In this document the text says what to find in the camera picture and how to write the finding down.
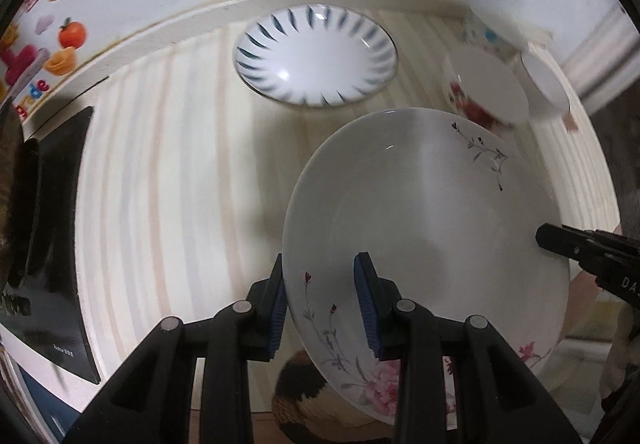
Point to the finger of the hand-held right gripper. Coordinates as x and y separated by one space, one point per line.
562 241

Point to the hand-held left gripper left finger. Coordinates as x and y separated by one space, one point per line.
277 316

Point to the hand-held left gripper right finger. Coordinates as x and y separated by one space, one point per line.
367 311

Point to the large white floral plate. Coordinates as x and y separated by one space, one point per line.
425 224

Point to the plain white bowl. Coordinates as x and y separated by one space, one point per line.
545 83

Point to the blue striped white plate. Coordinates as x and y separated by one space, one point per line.
315 58

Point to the striped counter cover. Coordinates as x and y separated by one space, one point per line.
175 173

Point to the black cooktop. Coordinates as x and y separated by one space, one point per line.
55 224

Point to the colourful wall sticker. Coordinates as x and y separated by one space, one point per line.
65 36

